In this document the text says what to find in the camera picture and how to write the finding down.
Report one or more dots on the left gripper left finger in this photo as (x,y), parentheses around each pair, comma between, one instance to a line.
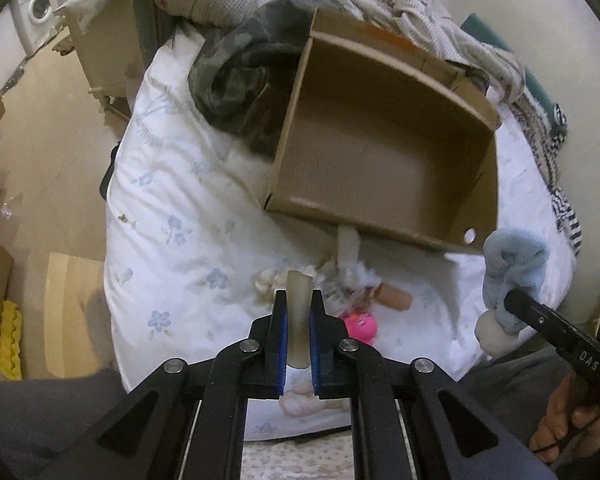
(267,369)

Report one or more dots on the light blue fluffy sock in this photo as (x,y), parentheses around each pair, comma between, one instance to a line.
(514,259)

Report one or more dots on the white soft cloth strip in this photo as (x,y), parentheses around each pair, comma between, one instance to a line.
(299,290)

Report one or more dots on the white washing machine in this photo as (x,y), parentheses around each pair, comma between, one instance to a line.
(34,22)

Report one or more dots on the yellow egg tray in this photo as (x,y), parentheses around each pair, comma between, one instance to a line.
(10,337)

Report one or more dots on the black white striped fabric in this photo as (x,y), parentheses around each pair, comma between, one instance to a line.
(546,129)

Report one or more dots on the pink rubber duck toy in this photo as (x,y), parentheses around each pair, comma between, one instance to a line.
(361,326)

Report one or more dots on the brown cardboard box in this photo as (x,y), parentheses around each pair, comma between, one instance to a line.
(385,137)

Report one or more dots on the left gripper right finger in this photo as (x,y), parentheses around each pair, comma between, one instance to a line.
(330,375)

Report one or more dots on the flat cardboard sheet on floor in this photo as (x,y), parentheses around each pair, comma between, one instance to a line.
(77,331)

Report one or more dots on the white floral duvet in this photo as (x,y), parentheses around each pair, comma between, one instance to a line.
(186,235)

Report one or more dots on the person's right hand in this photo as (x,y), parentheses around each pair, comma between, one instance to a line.
(561,414)

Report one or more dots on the beige tube-shaped soft object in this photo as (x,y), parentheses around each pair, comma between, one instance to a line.
(393,297)

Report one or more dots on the clear plastic wrapper with label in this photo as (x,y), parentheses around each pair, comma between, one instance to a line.
(347,288)

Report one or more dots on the dark camouflage jacket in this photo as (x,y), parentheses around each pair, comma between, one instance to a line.
(242,78)

